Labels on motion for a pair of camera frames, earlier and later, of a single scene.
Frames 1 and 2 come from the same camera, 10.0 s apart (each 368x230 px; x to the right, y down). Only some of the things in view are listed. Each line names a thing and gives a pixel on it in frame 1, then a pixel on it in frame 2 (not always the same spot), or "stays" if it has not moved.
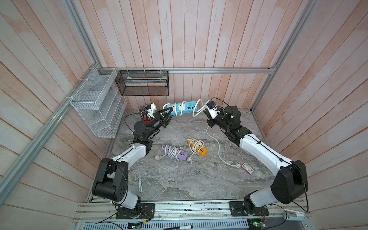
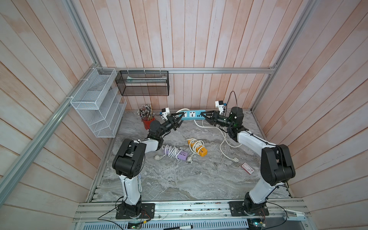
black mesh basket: (143, 83) stays
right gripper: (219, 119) stays
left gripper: (161, 119) to (174, 124)
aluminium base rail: (282, 215) stays
